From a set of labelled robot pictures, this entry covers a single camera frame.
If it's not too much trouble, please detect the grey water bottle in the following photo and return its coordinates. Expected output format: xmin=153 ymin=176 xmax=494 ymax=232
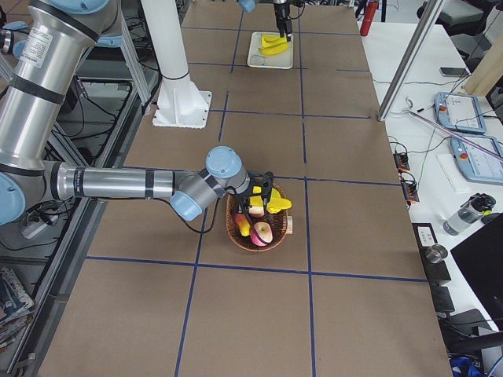
xmin=442 ymin=193 xmax=496 ymax=236

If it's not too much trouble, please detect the woven fruit basket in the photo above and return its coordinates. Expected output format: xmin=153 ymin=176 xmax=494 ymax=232
xmin=226 ymin=181 xmax=292 ymax=252

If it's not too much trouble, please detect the yellow starfruit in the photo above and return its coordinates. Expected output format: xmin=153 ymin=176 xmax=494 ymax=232
xmin=249 ymin=185 xmax=263 ymax=207

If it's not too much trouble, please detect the white bear tray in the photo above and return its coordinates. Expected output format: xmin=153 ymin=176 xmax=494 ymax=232
xmin=247 ymin=31 xmax=293 ymax=70

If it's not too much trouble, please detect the teach pendant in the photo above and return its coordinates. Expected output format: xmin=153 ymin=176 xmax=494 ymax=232
xmin=450 ymin=135 xmax=502 ymax=185
xmin=434 ymin=92 xmax=486 ymax=134

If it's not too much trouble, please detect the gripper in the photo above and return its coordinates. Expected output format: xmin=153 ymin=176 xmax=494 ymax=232
xmin=273 ymin=1 xmax=292 ymax=38
xmin=235 ymin=172 xmax=270 ymax=214

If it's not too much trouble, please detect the black smartphone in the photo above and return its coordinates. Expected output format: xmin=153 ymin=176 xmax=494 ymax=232
xmin=439 ymin=67 xmax=470 ymax=78

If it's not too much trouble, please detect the upper teach pendant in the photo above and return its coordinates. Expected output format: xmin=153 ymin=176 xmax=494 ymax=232
xmin=434 ymin=92 xmax=486 ymax=134

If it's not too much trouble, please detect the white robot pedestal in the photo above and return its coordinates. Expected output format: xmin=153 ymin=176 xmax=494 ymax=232
xmin=141 ymin=0 xmax=212 ymax=129

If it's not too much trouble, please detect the red yellow apple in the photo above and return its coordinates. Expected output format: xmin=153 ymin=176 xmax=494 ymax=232
xmin=250 ymin=221 xmax=273 ymax=247

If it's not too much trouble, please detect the red fire extinguisher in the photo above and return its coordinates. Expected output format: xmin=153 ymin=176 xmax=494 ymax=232
xmin=360 ymin=1 xmax=379 ymax=37

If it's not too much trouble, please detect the stack of magazines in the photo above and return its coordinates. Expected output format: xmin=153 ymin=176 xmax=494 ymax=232
xmin=1 ymin=265 xmax=35 ymax=352

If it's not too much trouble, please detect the yellow banana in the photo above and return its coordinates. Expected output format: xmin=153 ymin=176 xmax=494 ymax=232
xmin=266 ymin=188 xmax=292 ymax=214
xmin=259 ymin=43 xmax=289 ymax=57
xmin=260 ymin=34 xmax=288 ymax=48

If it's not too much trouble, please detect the black monitor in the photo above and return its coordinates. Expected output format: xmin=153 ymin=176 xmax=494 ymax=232
xmin=452 ymin=220 xmax=502 ymax=330

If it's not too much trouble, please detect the yellow mango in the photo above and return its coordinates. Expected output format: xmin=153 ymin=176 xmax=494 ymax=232
xmin=233 ymin=213 xmax=252 ymax=237

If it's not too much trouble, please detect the metal cup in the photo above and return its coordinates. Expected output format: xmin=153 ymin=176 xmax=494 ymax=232
xmin=424 ymin=243 xmax=449 ymax=264

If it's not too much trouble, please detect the pink reacher stick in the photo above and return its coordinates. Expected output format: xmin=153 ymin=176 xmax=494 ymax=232
xmin=404 ymin=108 xmax=502 ymax=161

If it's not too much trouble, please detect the aluminium frame post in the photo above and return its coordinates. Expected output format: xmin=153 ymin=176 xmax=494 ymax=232
xmin=377 ymin=0 xmax=444 ymax=121

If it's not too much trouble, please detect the lower teach pendant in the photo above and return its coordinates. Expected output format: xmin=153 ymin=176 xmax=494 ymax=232
xmin=450 ymin=135 xmax=502 ymax=185

